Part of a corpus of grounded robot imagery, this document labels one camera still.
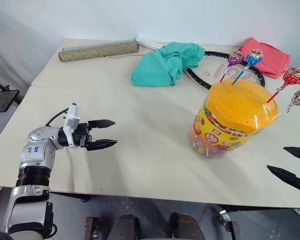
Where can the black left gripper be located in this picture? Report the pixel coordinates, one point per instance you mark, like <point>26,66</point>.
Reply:
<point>81,135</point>

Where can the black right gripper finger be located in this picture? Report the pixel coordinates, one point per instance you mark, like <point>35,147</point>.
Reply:
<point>290,177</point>
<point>298,152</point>

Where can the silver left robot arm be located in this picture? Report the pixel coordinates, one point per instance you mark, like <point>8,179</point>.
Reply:
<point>36,152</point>

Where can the lollipop jar with orange lid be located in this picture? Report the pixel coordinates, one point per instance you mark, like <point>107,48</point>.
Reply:
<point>233,117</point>

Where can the red wrapped lollipop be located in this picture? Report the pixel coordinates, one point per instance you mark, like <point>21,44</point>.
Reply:
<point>291,78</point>

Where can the blue wrapped lollipop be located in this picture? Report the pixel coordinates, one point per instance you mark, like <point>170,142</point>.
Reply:
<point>251,61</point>

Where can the purple wrapped lollipop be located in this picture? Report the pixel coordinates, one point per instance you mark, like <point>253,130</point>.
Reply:
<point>232,63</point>

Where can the black table leg clamp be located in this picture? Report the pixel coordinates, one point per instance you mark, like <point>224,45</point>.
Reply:
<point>228,225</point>

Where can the rolled cork mat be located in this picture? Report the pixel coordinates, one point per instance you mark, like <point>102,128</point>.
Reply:
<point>97,50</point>

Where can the dark rounded robot foot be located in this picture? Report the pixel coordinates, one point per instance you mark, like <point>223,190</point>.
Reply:
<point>126,226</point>
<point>187,226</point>

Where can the teal cloth garment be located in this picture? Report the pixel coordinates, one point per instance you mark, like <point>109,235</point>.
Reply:
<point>167,63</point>

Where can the pink cloth bag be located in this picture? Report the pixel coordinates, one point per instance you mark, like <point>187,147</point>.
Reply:
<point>267,58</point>

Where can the black stand platform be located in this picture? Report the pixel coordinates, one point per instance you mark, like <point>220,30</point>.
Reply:
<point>2,98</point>

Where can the black tennis racket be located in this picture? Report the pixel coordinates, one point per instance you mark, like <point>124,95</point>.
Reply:
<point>215,72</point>

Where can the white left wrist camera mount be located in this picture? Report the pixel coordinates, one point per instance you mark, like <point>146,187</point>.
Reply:
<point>72,117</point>

